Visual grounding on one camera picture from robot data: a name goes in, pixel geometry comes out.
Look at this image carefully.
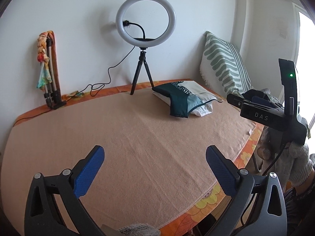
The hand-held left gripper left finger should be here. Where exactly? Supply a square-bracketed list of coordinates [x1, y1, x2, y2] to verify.
[23, 146, 106, 236]

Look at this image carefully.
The colourful scarf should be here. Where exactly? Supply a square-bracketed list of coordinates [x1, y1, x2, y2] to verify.
[36, 31, 61, 90]

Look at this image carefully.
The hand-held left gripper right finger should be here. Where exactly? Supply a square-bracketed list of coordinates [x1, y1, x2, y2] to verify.
[204, 145, 288, 236]

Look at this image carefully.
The beige blanket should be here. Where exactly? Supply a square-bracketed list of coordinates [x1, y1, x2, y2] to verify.
[5, 81, 258, 229]

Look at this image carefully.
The green striped white pillow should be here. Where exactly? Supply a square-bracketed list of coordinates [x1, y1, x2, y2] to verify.
[199, 31, 253, 97]

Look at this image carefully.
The thin black light cable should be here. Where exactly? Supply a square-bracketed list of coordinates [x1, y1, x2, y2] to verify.
[13, 50, 141, 126]

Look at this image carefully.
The window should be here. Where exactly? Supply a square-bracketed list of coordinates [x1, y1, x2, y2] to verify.
[294, 4, 315, 128]

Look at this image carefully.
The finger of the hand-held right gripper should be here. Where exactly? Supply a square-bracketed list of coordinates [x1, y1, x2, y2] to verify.
[242, 89, 280, 106]
[226, 93, 249, 110]

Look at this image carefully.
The person's left hand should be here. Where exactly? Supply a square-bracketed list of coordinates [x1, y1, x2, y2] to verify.
[118, 222, 161, 236]

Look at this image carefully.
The metal chair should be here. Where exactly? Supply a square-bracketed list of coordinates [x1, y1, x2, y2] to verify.
[253, 150, 264, 174]

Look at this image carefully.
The thick black gripper cable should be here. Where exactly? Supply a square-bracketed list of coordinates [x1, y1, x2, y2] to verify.
[241, 141, 289, 227]

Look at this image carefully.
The person's right hand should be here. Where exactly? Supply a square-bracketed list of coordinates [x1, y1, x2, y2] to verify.
[288, 143, 315, 188]

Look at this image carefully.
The white ring light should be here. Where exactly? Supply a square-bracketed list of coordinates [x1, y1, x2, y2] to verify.
[116, 0, 177, 48]

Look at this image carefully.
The grey folded tripod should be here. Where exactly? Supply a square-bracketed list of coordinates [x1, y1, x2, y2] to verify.
[44, 38, 67, 110]

